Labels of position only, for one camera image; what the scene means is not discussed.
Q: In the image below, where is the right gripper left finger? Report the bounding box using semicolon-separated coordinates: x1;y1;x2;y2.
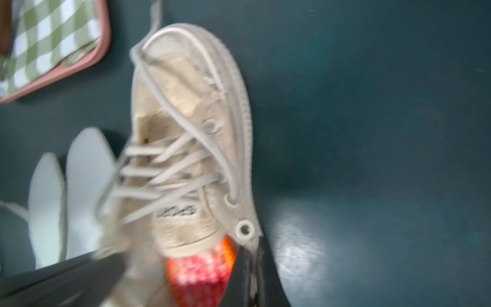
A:
218;246;253;307

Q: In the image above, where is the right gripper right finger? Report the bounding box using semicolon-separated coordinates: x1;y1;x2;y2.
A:
256;236;291;307

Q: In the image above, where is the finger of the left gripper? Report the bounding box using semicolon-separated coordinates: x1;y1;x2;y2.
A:
1;253;126;306

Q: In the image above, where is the white insole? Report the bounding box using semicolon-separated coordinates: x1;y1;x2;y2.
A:
28;152;66;269
65;127;115;259

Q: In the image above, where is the white sneaker with laces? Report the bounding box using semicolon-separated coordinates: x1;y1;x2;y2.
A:
0;201;29;223

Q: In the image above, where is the beige sneaker one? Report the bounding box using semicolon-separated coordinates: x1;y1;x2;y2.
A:
97;1;263;306

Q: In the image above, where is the pink tray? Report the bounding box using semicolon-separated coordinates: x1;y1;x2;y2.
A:
1;1;111;103

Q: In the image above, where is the green white checkered cloth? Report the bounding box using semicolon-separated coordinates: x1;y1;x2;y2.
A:
1;0;101;97

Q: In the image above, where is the metal spatula wooden handle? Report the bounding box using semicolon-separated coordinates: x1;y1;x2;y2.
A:
0;0;12;56

